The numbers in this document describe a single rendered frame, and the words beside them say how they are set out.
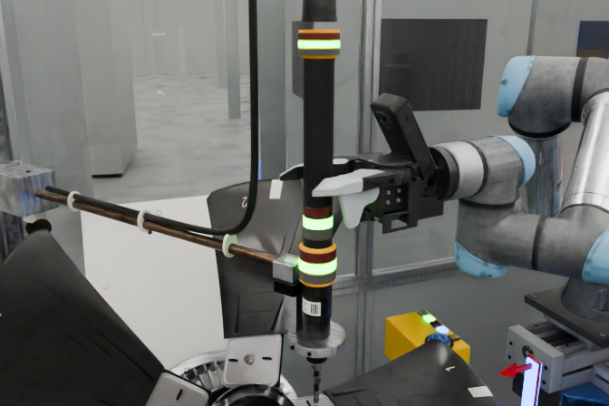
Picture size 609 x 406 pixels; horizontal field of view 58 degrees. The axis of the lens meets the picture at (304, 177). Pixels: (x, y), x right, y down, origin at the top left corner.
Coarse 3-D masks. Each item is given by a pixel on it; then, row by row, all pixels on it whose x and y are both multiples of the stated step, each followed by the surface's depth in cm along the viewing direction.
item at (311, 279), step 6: (300, 270) 64; (300, 276) 64; (306, 276) 63; (312, 276) 62; (318, 276) 62; (324, 276) 63; (330, 276) 63; (306, 282) 63; (312, 282) 63; (318, 282) 63; (324, 282) 63; (330, 282) 63
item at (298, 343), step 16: (288, 272) 65; (288, 288) 65; (288, 304) 66; (288, 320) 67; (288, 336) 66; (304, 336) 66; (336, 336) 66; (304, 352) 64; (320, 352) 63; (336, 352) 64
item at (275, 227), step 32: (224, 192) 84; (288, 192) 80; (224, 224) 82; (256, 224) 79; (288, 224) 77; (224, 256) 80; (224, 288) 78; (256, 288) 74; (224, 320) 76; (256, 320) 72
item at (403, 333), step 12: (396, 324) 114; (408, 324) 114; (420, 324) 114; (396, 336) 113; (408, 336) 110; (420, 336) 110; (396, 348) 114; (408, 348) 109; (456, 348) 106; (468, 348) 106; (468, 360) 107
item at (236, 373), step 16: (256, 336) 72; (272, 336) 71; (240, 352) 72; (256, 352) 71; (272, 352) 70; (224, 368) 73; (240, 368) 71; (256, 368) 70; (272, 368) 69; (224, 384) 72; (240, 384) 70; (272, 384) 68
